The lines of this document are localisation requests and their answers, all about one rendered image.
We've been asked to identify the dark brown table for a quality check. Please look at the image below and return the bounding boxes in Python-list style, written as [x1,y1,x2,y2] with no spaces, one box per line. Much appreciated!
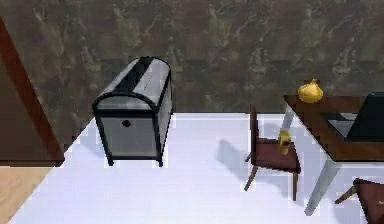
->
[279,94,384,217]

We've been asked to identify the dark brown wooden door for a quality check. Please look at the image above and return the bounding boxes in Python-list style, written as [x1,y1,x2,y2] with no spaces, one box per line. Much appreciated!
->
[0,15,66,168]

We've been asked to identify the black open laptop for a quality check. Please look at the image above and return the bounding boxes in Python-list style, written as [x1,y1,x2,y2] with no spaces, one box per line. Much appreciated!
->
[320,91,384,143]

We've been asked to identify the yellow round vase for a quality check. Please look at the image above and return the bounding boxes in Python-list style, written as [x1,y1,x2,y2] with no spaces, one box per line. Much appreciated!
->
[297,78,324,104]

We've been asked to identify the dark red wooden chair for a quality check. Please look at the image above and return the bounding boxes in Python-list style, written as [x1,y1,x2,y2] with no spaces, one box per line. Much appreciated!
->
[243,103,302,202]
[334,177,384,224]

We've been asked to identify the small yellow object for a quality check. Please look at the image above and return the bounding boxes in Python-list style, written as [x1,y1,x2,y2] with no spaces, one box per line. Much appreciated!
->
[277,129,292,156]

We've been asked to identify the grey black-framed bin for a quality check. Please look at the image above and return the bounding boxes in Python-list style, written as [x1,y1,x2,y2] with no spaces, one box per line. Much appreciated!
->
[91,55,174,168]

